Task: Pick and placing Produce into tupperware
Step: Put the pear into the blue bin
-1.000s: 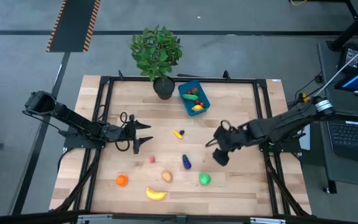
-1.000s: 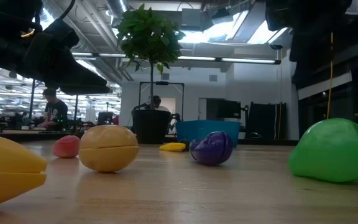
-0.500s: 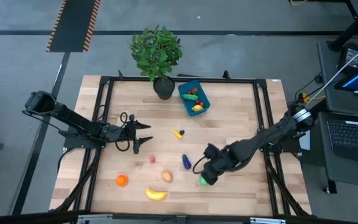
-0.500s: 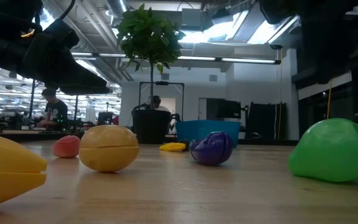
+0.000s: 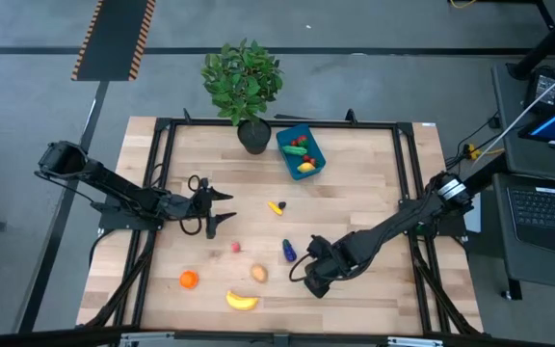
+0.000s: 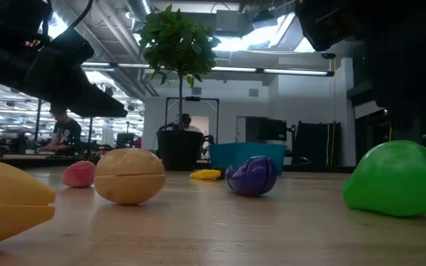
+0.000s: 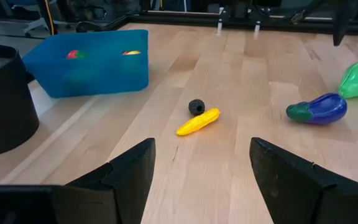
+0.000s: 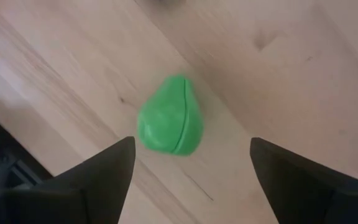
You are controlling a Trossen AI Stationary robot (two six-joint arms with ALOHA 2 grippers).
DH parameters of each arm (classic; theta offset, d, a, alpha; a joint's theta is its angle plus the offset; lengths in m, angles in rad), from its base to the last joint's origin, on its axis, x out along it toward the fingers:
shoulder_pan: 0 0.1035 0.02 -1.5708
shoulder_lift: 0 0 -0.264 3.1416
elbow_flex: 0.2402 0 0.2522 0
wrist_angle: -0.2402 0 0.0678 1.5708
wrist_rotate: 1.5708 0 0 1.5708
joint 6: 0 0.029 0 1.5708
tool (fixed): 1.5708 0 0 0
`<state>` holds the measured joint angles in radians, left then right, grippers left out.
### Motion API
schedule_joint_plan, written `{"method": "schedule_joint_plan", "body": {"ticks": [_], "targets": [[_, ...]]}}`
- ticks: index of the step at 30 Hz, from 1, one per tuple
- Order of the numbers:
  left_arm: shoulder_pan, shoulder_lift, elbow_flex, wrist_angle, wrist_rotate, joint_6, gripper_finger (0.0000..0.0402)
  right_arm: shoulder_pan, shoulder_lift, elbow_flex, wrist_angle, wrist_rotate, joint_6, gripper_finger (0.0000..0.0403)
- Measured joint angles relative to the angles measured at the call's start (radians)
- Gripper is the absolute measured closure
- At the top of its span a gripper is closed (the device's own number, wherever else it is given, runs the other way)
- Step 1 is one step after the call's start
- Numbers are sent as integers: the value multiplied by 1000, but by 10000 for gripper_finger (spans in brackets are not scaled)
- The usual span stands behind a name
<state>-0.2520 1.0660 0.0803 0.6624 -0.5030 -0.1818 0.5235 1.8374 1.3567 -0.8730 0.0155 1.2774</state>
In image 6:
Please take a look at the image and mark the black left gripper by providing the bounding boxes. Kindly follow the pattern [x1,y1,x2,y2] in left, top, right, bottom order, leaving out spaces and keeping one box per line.
[0,35,129,119]

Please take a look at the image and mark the small yellow toy pepper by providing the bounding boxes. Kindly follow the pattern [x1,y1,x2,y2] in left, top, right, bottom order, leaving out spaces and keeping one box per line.
[189,168,222,181]

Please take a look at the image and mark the blue plastic tupperware container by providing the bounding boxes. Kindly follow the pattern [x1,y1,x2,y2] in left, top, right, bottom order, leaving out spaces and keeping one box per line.
[209,142,287,176]

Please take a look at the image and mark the purple toy eggplant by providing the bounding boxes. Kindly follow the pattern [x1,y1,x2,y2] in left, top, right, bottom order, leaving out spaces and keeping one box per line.
[225,155,278,197]

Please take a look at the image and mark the person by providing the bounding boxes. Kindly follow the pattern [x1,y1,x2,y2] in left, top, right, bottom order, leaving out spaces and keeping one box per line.
[177,113,203,133]
[37,105,83,154]

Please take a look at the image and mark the small black monitor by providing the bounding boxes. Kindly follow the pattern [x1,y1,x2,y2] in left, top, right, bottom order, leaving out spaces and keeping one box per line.
[115,132,135,149]

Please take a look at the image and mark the pink toy peach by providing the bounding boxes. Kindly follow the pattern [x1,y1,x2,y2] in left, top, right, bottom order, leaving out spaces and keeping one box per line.
[61,160,96,188]

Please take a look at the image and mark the tan toy potato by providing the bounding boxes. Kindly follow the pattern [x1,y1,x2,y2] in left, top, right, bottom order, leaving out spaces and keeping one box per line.
[93,148,166,206]

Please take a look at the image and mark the green plant in black pot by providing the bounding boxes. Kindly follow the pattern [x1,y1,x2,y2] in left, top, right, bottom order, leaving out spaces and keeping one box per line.
[138,4,221,171]

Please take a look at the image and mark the dark workbench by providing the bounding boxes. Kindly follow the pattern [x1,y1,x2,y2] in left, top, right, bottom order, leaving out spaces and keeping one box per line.
[0,153,99,169]

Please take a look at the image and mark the yellow toy banana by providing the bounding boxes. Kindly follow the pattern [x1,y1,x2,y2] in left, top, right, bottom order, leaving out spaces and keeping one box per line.
[0,157,58,248]

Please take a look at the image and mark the long ceiling light bar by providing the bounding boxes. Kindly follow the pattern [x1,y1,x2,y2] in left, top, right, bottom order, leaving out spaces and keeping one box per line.
[81,61,335,78]

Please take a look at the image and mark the large black screen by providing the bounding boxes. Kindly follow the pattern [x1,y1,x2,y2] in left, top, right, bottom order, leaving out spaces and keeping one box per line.
[245,116,288,142]

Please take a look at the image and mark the black upright panel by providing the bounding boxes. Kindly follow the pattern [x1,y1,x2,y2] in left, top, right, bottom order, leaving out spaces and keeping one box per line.
[294,120,342,167]

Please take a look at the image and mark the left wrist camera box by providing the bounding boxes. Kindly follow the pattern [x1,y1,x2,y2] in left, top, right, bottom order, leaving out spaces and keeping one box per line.
[48,29,95,73]

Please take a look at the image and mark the black rig frame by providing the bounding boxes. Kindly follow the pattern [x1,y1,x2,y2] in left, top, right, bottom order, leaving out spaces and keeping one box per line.
[164,96,220,143]

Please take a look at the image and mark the silver ventilation duct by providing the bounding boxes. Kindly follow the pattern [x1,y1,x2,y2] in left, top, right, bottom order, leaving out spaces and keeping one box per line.
[126,0,155,21]

